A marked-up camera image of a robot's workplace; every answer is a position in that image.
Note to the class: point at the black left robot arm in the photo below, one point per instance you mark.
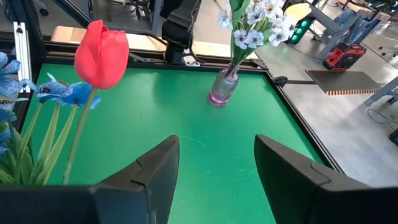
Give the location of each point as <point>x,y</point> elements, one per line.
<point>177,31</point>

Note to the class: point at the blue artificial flower bunch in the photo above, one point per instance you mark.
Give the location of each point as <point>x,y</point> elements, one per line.
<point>9,85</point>
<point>71,93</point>

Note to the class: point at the grey steel table frame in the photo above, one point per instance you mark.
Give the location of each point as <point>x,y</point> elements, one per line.
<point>326,21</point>

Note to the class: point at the white metal bracket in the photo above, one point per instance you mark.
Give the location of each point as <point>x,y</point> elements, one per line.
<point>191,61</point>

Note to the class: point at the red artificial tulip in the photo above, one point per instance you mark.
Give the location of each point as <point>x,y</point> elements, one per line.
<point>102,56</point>

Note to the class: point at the dark floor plate striped edge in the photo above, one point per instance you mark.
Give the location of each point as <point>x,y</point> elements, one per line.
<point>342,81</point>

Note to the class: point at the white artificial flower bunch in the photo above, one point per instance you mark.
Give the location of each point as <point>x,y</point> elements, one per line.
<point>276,34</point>
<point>245,39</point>

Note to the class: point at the black diagonal strut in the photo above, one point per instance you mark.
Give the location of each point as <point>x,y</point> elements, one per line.
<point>71,14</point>

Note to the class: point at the grey steel leg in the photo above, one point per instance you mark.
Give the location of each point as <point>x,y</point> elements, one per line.
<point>382,90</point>

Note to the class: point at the red and black case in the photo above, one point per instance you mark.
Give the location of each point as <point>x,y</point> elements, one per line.
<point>343,57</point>

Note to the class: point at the black upright post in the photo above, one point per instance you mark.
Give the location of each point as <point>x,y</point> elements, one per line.
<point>35,31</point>

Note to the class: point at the silver aluminium bar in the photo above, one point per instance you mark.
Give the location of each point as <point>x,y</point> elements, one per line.
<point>22,53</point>

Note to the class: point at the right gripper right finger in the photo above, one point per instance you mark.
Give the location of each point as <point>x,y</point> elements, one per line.
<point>311,199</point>

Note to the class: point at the pink ribbed glass vase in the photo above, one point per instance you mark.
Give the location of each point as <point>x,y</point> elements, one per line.
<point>223,90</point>

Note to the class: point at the black computer green lights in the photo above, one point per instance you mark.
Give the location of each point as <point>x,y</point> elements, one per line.
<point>300,31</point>

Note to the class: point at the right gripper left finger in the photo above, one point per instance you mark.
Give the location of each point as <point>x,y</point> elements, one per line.
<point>109,205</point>

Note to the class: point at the green table mat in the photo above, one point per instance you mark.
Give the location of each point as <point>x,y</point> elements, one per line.
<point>186,109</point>

